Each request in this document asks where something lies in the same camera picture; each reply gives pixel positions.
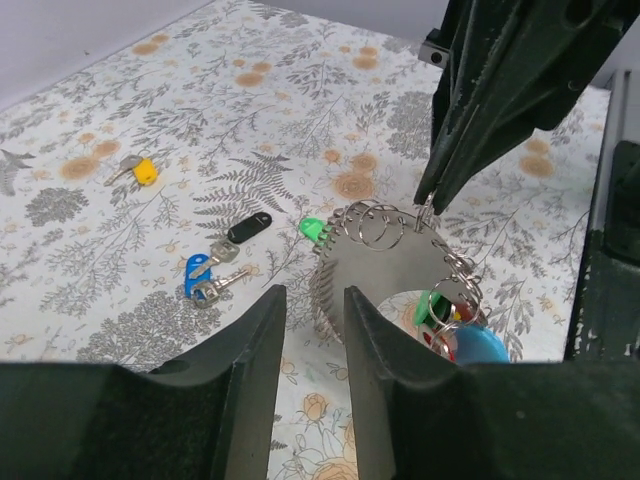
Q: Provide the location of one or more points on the floral table mat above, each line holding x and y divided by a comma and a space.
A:
243, 108

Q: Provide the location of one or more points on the blue tag key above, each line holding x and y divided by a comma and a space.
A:
201, 287

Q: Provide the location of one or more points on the yellow tag key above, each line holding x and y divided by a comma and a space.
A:
142, 169

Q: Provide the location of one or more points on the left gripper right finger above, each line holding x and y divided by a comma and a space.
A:
417, 415

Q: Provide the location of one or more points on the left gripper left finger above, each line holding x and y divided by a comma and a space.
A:
205, 414

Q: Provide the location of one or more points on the black tag key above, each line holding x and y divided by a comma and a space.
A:
227, 249

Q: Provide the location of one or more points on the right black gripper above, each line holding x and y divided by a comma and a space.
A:
509, 68

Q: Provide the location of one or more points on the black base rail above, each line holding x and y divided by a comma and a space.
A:
605, 316

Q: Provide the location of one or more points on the green tag key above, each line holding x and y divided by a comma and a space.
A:
314, 229

